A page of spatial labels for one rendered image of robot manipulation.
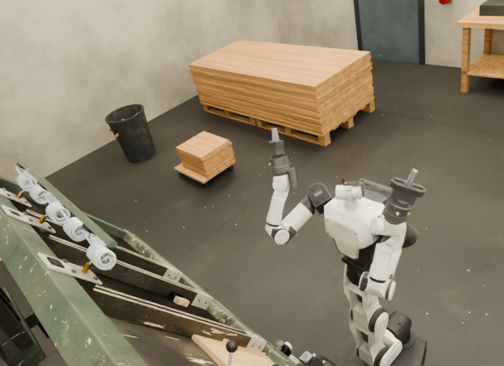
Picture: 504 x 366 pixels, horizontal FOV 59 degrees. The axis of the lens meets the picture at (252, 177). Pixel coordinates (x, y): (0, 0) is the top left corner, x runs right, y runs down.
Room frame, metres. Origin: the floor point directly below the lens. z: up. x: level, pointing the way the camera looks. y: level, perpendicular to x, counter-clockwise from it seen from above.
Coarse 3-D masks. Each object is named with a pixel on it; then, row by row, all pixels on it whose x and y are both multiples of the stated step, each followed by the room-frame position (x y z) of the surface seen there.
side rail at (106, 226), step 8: (0, 176) 2.33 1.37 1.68; (0, 184) 2.29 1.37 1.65; (8, 184) 2.31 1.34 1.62; (16, 184) 2.33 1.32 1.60; (16, 192) 2.31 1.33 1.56; (24, 192) 2.33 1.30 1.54; (32, 200) 2.34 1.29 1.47; (72, 216) 2.42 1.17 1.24; (88, 216) 2.47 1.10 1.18; (104, 224) 2.51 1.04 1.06; (112, 232) 2.52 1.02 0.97; (120, 232) 2.54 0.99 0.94
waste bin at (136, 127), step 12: (120, 108) 5.81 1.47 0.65; (132, 108) 5.82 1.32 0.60; (108, 120) 5.60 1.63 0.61; (120, 120) 5.77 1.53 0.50; (132, 120) 5.37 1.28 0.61; (144, 120) 5.51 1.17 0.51; (120, 132) 5.37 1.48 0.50; (132, 132) 5.36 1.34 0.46; (144, 132) 5.45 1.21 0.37; (120, 144) 5.46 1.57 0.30; (132, 144) 5.37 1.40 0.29; (144, 144) 5.41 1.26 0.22; (132, 156) 5.40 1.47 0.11; (144, 156) 5.40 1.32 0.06
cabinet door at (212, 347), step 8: (192, 336) 1.20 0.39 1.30; (200, 336) 1.21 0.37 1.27; (200, 344) 1.15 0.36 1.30; (208, 344) 1.16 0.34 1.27; (216, 344) 1.19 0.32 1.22; (224, 344) 1.23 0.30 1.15; (208, 352) 1.10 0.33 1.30; (216, 352) 1.11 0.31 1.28; (224, 352) 1.15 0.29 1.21; (240, 352) 1.22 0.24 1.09; (248, 352) 1.26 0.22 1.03; (256, 352) 1.31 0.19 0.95; (216, 360) 1.06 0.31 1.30; (224, 360) 1.07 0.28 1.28; (232, 360) 1.11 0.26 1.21; (240, 360) 1.14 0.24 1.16; (248, 360) 1.18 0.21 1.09; (256, 360) 1.22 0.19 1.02; (264, 360) 1.26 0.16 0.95
